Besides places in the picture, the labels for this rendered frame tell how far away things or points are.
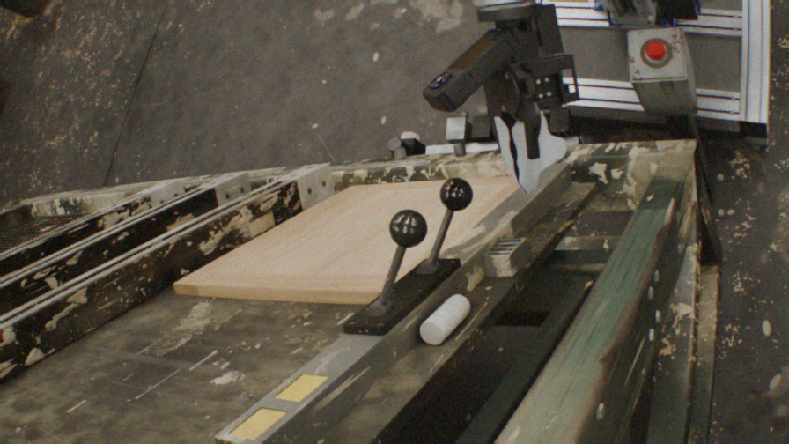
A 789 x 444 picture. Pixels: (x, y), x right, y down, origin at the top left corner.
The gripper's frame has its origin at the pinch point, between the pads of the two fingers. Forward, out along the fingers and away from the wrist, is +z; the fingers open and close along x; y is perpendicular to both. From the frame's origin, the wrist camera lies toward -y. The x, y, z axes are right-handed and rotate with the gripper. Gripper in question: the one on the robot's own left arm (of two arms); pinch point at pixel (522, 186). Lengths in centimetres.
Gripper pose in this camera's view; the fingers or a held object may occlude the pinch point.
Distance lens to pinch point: 82.4
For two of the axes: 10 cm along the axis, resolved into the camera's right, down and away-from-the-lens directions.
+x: -3.8, -2.3, 9.0
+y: 9.1, -2.9, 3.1
